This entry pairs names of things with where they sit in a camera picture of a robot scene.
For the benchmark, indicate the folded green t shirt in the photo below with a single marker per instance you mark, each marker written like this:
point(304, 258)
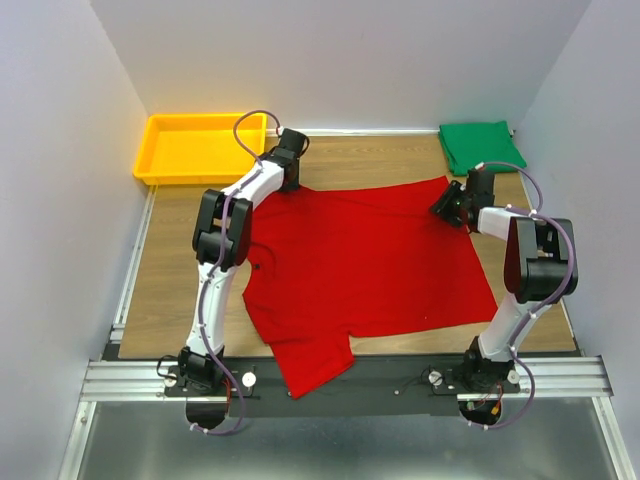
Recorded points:
point(467, 144)

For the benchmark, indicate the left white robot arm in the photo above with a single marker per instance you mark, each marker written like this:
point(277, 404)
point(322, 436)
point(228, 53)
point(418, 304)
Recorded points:
point(221, 241)

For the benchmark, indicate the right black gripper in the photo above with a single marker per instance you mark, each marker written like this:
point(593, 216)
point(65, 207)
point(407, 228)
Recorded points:
point(441, 206)

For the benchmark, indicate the red t shirt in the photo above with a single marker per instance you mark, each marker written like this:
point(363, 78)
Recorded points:
point(329, 266)

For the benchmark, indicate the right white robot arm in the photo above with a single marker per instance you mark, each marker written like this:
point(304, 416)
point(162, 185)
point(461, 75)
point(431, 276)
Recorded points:
point(540, 268)

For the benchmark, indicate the yellow plastic tray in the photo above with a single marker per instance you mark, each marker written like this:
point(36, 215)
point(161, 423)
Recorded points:
point(198, 149)

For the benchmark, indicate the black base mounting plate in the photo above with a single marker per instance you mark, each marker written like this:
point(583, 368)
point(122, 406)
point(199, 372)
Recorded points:
point(254, 387)

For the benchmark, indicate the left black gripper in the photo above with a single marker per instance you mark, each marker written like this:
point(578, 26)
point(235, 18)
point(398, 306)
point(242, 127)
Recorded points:
point(292, 185)

